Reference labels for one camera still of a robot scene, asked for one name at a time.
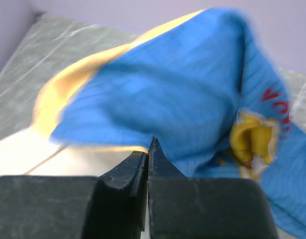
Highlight cream pillow with bear print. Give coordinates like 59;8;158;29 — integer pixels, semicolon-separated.
0;128;148;176

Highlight yellow and blue pillowcase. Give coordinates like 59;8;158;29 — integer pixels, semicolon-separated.
32;8;306;239

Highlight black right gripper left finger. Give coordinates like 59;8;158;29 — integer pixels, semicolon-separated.
0;152;148;239

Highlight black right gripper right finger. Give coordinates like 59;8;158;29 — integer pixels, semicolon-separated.
148;139;278;239

